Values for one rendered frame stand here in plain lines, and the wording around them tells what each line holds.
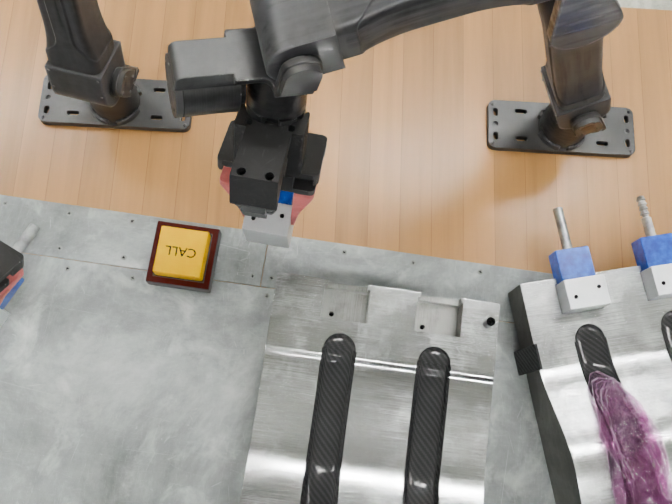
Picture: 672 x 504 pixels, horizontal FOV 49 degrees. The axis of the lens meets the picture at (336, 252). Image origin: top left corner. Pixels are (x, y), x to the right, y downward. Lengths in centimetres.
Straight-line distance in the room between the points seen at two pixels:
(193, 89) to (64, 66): 28
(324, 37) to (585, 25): 23
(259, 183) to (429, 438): 37
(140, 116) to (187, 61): 39
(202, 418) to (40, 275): 27
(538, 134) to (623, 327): 28
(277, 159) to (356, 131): 37
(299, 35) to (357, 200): 41
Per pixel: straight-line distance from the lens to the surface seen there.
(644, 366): 96
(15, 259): 79
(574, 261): 94
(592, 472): 89
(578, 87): 89
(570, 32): 70
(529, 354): 93
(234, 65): 66
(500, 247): 100
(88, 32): 88
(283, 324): 85
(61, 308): 99
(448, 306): 90
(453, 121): 105
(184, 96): 67
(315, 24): 61
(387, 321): 86
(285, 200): 83
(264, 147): 68
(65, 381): 98
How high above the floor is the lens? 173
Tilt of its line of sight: 75 degrees down
